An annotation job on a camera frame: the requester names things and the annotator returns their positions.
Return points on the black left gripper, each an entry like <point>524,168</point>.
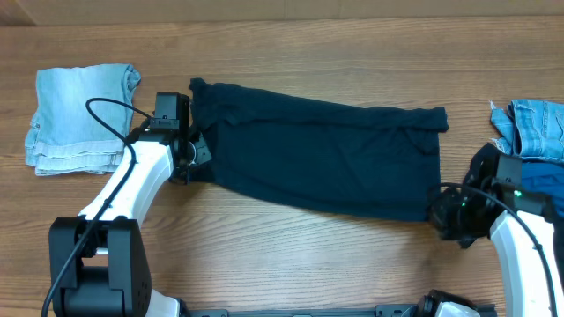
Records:
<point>204,154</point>

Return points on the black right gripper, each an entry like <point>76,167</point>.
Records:
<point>443,213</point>

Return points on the black t-shirt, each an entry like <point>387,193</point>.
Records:
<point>311,154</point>

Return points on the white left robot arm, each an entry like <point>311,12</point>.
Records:
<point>97,259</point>

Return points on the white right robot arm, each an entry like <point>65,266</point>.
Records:
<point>522,225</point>

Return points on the black garment in pile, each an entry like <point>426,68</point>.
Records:
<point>488,151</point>

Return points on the dark blue garment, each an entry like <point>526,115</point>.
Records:
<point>545,178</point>

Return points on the blue denim jeans pile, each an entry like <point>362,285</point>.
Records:
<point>530,129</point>

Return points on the folded light blue jeans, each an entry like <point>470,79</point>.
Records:
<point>63,137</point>

